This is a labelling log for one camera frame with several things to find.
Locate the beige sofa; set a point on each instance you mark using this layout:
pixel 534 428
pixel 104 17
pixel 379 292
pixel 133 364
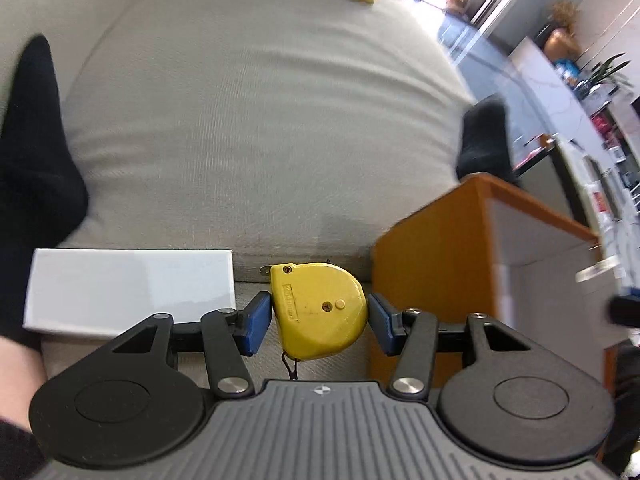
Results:
pixel 260 135

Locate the yellow tape measure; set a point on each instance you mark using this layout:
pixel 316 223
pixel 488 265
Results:
pixel 320 310

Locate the brown low table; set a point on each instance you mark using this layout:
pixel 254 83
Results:
pixel 537 150

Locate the green potted plant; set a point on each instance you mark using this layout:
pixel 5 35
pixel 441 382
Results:
pixel 602 72

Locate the orange cardboard box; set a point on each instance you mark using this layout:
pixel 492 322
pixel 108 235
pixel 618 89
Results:
pixel 430 260

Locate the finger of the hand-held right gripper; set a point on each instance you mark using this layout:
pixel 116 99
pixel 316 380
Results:
pixel 625 310

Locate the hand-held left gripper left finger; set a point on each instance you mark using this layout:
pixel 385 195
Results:
pixel 256 321

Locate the black sock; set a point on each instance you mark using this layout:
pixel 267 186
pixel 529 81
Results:
pixel 485 135
pixel 30 185

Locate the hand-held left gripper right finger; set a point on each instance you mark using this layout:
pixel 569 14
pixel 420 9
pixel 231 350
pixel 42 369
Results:
pixel 381 325

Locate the white rectangular box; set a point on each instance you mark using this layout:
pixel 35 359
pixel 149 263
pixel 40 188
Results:
pixel 130 290

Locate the person's left leg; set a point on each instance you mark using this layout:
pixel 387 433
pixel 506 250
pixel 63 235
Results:
pixel 17 385

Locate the white marble counter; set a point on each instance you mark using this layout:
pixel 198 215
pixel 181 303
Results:
pixel 555 100

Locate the orange vase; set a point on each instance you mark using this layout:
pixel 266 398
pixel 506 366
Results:
pixel 560 42

